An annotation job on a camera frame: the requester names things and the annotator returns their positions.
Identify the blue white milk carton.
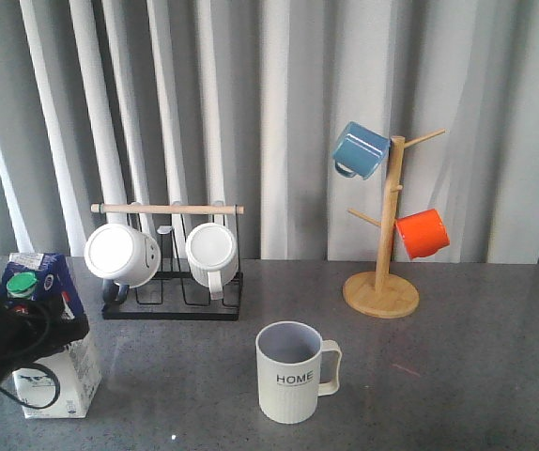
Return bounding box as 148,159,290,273
0,253,101,419

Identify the blue enamel mug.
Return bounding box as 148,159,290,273
331,121,391,179

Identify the cream HOME mug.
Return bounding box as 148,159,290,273
255,320,342,425

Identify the orange enamel mug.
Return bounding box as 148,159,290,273
395,209,450,259

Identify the grey white curtain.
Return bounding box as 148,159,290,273
0,1,539,264

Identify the white ribbed hanging mug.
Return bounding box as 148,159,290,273
185,223,238,300

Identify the wooden mug tree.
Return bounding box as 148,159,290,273
342,129,446,319

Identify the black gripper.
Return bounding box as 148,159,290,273
0,267,91,424

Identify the black wire mug rack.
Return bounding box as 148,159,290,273
91,203,244,320

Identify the black cable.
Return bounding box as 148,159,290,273
0,361,62,411

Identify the white smiley hanging mug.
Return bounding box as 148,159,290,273
84,224,162,288

